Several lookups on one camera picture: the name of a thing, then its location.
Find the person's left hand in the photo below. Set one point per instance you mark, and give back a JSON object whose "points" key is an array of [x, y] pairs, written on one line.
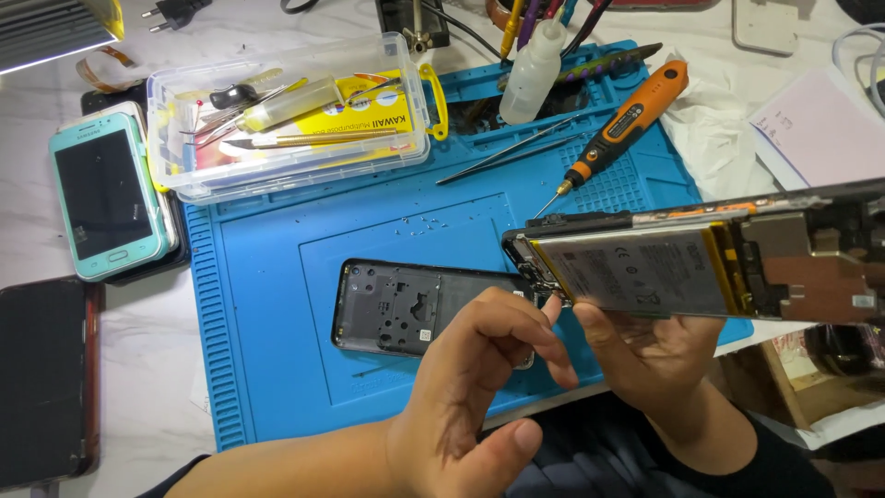
{"points": [[449, 387]]}

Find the person's right hand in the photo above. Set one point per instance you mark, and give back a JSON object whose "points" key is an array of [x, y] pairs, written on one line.
{"points": [[650, 359]]}

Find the person's right fingers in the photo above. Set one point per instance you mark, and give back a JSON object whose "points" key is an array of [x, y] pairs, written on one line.
{"points": [[591, 328]]}

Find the smartphone with battery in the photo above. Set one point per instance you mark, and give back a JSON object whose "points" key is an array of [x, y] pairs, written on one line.
{"points": [[636, 270]]}

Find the person's dark clothing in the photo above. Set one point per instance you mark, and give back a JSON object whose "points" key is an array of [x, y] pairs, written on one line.
{"points": [[608, 449]]}

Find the wooden drawer with clutter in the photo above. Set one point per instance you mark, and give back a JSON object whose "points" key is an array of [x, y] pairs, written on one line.
{"points": [[781, 373]]}

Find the long silver tweezers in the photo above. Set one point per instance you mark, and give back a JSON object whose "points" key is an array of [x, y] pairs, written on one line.
{"points": [[498, 153]]}

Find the orange black electric screwdriver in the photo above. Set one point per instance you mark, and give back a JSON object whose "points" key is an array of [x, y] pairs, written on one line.
{"points": [[622, 131]]}

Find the group of tiny screws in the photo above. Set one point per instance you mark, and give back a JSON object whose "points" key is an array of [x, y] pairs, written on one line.
{"points": [[418, 225]]}

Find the black phone back cover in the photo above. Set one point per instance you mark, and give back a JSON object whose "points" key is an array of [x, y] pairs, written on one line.
{"points": [[387, 304]]}

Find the crumpled white tissue paper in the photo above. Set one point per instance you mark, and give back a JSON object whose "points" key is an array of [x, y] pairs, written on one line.
{"points": [[719, 131]]}

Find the white squeeze bottle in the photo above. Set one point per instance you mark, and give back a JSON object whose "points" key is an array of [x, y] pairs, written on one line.
{"points": [[529, 76]]}

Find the purple green precision screwdriver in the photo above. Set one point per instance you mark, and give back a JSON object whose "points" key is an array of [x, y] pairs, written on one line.
{"points": [[608, 63]]}

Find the yellow printed label card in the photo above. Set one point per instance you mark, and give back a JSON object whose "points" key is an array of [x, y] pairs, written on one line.
{"points": [[387, 114]]}

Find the pink paper sheet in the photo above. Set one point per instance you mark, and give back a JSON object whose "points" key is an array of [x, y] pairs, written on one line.
{"points": [[823, 131]]}

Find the blue silicone repair mat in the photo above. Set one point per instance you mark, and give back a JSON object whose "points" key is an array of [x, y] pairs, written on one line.
{"points": [[276, 311]]}

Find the white flat box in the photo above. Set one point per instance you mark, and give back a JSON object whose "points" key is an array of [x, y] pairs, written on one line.
{"points": [[764, 27]]}

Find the black soldering stand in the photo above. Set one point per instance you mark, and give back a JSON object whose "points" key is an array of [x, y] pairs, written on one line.
{"points": [[401, 21]]}

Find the clear glue tube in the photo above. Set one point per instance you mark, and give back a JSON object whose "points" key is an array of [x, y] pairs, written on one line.
{"points": [[290, 104]]}

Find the thin steel tweezers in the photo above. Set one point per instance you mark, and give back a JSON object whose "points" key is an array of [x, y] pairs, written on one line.
{"points": [[221, 124]]}

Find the teal smartphone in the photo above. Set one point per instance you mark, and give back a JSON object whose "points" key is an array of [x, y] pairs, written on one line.
{"points": [[104, 193]]}

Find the white smartphone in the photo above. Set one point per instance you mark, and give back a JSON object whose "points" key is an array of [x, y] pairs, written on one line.
{"points": [[124, 108]]}

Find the black power plug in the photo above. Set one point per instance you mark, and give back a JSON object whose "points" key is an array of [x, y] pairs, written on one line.
{"points": [[181, 10]]}

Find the dark phone with red case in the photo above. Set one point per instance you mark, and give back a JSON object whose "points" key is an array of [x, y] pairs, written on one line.
{"points": [[41, 380]]}

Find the silver ribbed desk lamp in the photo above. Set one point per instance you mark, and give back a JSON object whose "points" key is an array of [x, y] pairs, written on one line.
{"points": [[41, 27]]}

